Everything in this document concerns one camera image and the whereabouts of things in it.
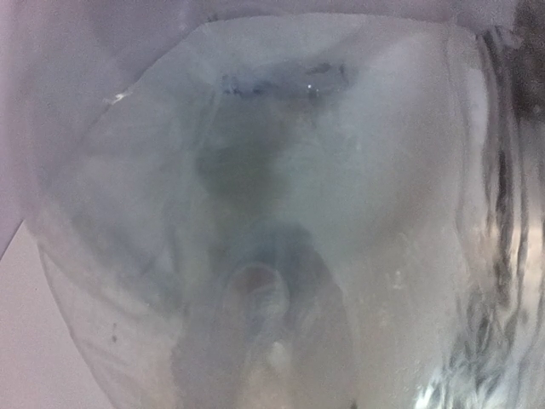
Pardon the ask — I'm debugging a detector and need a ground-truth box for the Pepsi bottle blue label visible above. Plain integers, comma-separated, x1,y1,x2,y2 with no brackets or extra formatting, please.
32,14,544,408

